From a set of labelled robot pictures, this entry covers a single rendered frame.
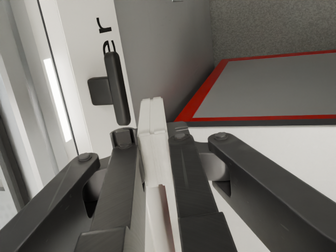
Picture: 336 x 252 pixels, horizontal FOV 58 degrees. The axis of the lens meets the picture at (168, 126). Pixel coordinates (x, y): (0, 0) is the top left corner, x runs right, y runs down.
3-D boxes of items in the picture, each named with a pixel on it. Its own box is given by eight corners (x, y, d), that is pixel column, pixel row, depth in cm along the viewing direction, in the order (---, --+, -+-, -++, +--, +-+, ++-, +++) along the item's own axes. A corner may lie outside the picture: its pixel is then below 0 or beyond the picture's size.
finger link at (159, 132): (151, 133, 15) (167, 130, 15) (151, 97, 21) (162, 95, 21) (160, 187, 16) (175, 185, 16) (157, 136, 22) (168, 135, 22)
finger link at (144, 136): (160, 187, 16) (146, 189, 16) (157, 137, 22) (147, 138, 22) (151, 133, 15) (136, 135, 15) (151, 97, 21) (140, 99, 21)
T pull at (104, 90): (119, 50, 29) (112, 52, 28) (132, 122, 32) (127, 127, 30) (87, 53, 30) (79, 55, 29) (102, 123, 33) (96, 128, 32)
